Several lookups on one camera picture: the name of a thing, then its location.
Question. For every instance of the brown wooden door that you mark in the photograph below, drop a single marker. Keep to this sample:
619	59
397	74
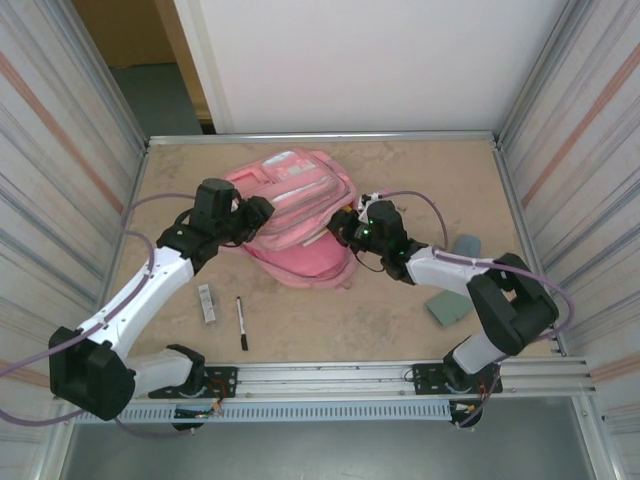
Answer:
130	30

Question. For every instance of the blue grey oval case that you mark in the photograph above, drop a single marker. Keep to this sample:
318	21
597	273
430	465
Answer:
467	246

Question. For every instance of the aluminium table frame long rail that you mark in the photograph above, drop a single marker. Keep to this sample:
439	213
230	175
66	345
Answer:
325	372

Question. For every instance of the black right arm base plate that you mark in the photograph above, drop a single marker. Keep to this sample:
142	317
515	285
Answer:
425	377

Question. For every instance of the aluminium corner post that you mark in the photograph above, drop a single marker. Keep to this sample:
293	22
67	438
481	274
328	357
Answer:
539	75
107	75

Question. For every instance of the grey green pouch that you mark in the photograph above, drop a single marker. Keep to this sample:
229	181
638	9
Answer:
445	310

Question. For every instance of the pink backpack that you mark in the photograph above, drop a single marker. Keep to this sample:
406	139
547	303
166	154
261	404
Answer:
295	170

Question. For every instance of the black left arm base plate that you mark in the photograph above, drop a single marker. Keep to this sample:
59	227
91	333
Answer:
225	377

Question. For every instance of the small grey white stationery pack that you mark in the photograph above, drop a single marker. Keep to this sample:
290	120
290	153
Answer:
207	305

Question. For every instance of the aluminium table frame side rail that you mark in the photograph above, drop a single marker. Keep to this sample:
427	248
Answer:
531	250
118	250

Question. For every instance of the black white marker pen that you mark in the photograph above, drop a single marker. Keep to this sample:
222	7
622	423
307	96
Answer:
241	322

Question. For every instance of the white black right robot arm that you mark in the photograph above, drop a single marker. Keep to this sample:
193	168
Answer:
440	272

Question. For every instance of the aluminium table frame wall rail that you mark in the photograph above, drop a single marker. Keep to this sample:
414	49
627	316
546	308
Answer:
350	136

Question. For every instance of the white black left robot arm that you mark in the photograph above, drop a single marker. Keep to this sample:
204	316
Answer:
145	285

